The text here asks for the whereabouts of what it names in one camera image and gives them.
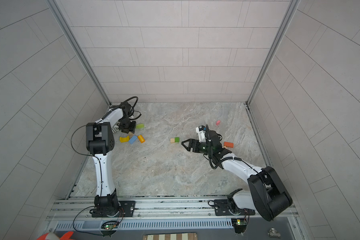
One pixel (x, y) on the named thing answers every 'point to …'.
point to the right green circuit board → (240, 225)
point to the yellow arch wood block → (124, 139)
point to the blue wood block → (132, 139)
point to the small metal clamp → (273, 233)
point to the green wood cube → (176, 139)
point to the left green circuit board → (110, 227)
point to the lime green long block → (140, 126)
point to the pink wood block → (218, 122)
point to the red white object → (52, 236)
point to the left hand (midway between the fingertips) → (134, 128)
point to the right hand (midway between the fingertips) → (186, 145)
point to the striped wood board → (191, 236)
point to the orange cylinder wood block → (141, 138)
